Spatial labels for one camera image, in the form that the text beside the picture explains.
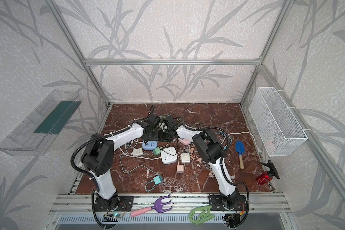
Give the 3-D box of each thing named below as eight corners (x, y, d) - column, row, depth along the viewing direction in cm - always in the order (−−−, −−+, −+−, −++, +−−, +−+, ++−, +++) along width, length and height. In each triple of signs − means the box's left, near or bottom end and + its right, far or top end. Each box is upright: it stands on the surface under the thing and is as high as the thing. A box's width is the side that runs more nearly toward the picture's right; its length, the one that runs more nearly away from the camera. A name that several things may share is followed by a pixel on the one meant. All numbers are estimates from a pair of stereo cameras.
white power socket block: (162, 165, 88) (161, 163, 86) (160, 150, 94) (160, 148, 92) (178, 162, 89) (178, 160, 87) (175, 148, 95) (175, 146, 93)
